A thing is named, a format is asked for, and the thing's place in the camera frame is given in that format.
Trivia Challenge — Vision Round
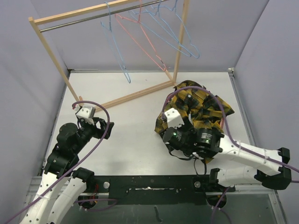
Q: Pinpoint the blue hanger of white shirt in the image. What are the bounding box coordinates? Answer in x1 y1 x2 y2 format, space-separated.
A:
129 1 195 52

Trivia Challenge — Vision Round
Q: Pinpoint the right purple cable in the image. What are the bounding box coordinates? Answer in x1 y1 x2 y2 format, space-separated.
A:
161 86 299 224

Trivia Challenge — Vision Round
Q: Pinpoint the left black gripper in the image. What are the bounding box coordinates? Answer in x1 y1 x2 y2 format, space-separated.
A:
74 117 114 153

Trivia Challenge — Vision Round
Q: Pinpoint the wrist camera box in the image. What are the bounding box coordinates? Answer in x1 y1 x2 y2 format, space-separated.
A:
74 105 96 125
163 108 185 129

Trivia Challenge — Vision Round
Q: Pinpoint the pink hanger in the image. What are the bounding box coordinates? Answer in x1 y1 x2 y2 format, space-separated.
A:
114 0 168 73

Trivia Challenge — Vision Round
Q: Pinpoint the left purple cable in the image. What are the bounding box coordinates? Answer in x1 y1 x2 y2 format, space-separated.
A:
4 100 118 224

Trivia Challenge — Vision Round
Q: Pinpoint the purple cable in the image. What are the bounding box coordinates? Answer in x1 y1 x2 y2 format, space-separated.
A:
161 86 299 224
4 100 118 224

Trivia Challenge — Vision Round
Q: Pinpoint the yellow plaid shirt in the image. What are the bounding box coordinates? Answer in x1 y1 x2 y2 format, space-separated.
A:
155 80 234 163

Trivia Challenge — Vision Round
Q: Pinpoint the blue hanger of yellow shirt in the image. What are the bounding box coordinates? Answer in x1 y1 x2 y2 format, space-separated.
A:
100 2 131 84

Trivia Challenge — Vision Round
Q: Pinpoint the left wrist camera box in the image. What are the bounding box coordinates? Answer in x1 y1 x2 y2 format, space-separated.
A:
74 105 96 125

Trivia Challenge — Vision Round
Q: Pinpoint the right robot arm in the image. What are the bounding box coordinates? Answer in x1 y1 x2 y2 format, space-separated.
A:
163 116 292 191

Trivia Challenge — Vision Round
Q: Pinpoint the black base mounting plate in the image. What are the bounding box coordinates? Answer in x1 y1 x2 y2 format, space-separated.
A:
82 175 225 205

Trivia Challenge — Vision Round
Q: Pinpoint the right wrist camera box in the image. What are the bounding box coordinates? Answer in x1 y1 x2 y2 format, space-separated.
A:
163 108 185 129

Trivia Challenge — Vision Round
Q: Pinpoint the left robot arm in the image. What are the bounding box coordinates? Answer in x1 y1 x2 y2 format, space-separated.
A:
21 118 114 224

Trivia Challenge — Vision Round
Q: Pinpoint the metal hanging rod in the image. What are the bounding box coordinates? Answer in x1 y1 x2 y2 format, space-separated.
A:
38 0 171 32

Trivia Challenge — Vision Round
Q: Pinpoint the wooden clothes rack frame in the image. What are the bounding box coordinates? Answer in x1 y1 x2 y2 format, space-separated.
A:
28 0 181 108

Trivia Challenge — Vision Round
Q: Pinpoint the light blue wire hanger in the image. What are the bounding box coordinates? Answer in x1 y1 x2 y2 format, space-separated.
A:
145 0 200 59

